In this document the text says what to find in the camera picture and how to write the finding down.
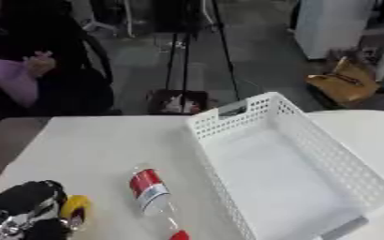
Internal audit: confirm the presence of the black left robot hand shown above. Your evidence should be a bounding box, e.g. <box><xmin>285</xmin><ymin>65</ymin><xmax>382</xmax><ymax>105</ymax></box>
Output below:
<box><xmin>0</xmin><ymin>179</ymin><xmax>73</xmax><ymax>240</ymax></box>

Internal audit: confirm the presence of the yellow tape roll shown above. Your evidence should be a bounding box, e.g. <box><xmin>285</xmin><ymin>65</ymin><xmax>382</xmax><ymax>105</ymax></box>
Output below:
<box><xmin>57</xmin><ymin>194</ymin><xmax>96</xmax><ymax>233</ymax></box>

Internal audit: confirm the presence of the clear bottle with red label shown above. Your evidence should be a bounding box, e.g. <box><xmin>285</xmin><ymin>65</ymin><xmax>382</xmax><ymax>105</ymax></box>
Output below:
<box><xmin>127</xmin><ymin>162</ymin><xmax>192</xmax><ymax>240</ymax></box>

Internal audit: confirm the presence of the person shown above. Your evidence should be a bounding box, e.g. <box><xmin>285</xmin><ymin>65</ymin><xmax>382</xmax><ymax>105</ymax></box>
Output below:
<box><xmin>0</xmin><ymin>0</ymin><xmax>115</xmax><ymax>136</ymax></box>

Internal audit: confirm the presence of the black office chair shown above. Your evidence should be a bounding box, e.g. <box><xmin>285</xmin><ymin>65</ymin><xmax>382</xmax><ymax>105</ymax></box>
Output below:
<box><xmin>77</xmin><ymin>29</ymin><xmax>124</xmax><ymax>116</ymax></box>

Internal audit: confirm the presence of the dark patterned bag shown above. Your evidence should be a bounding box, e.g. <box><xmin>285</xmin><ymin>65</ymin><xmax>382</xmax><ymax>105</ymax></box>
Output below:
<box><xmin>146</xmin><ymin>89</ymin><xmax>211</xmax><ymax>115</ymax></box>

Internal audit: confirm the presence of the black tripod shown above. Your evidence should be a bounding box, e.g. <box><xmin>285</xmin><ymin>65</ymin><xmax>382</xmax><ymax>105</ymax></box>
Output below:
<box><xmin>162</xmin><ymin>0</ymin><xmax>244</xmax><ymax>111</ymax></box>

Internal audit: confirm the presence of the white perforated plastic basket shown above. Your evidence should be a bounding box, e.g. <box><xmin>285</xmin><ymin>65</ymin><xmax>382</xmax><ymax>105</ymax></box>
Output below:
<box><xmin>184</xmin><ymin>91</ymin><xmax>384</xmax><ymax>240</ymax></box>

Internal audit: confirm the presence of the tan bag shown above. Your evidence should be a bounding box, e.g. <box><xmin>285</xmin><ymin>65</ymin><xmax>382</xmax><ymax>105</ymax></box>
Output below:
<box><xmin>303</xmin><ymin>55</ymin><xmax>382</xmax><ymax>104</ymax></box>

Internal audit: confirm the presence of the white cabinet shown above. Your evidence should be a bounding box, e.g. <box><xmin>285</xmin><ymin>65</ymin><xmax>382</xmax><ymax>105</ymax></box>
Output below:
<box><xmin>293</xmin><ymin>0</ymin><xmax>377</xmax><ymax>60</ymax></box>

